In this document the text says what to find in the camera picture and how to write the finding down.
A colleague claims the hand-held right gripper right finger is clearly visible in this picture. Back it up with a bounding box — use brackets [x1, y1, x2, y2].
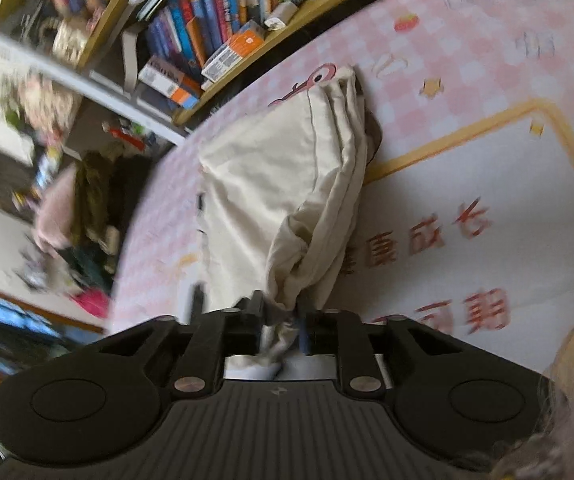
[299, 304, 461, 397]

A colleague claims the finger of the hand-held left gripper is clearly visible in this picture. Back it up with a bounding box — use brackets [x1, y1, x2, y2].
[187, 283, 206, 323]

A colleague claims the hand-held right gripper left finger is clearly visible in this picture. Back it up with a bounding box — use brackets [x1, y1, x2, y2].
[89, 290, 268, 396]

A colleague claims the cream shirt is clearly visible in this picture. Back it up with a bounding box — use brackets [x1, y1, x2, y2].
[198, 65, 385, 381]

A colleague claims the bright pink bag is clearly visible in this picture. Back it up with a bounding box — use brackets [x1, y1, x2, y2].
[69, 287, 112, 318]

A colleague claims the olive green cloth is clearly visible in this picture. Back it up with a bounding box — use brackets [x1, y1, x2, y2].
[69, 152, 132, 261]

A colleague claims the pink fluffy cloth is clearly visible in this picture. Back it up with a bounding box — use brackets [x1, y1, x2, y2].
[32, 162, 80, 253]

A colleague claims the tall orange blue white box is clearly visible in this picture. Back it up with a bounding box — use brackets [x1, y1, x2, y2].
[138, 56, 202, 110]

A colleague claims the flat orange white box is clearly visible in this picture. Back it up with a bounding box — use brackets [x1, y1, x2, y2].
[201, 30, 266, 83]

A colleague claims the row of colourful books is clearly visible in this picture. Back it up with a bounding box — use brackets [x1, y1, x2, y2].
[144, 0, 318, 78]

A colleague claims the wooden bookshelf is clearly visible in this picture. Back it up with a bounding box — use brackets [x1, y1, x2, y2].
[0, 0, 392, 131]

